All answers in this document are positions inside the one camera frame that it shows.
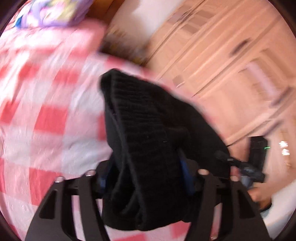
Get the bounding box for purple floral pillow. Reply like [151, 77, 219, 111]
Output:
[14, 0, 93, 29]

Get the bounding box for cluttered bedside table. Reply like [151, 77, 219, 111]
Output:
[99, 26, 148, 66]

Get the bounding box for light wooden wardrobe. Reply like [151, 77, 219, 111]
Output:
[147, 1, 295, 183]

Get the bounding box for pink checkered bed sheet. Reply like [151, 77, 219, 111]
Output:
[0, 18, 220, 241]

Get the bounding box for black pants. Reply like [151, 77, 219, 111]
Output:
[100, 69, 230, 231]

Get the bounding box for right hand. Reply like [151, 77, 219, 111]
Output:
[248, 187, 272, 211]

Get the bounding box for wooden headboard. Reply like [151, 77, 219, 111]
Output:
[87, 0, 125, 25]

